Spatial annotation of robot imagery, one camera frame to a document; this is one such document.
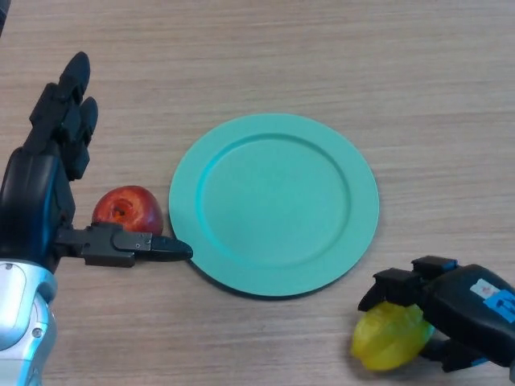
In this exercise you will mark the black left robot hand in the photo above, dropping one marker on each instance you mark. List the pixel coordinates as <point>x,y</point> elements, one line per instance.
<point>32,201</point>

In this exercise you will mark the red apple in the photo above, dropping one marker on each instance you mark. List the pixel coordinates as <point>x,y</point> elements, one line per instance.
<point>128,205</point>

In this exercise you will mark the dark blurred object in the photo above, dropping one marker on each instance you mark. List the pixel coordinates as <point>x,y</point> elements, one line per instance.
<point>3,14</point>

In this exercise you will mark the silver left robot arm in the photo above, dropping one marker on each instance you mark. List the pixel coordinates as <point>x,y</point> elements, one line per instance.
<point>20,325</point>

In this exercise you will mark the yellow starfruit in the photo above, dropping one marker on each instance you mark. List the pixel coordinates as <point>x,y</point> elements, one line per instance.
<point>386,337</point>

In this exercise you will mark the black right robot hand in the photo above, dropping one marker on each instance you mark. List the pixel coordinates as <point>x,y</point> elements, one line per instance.
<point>466,305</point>

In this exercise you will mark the green round plate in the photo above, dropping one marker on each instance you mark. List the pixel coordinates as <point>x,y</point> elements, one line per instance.
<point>273,209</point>

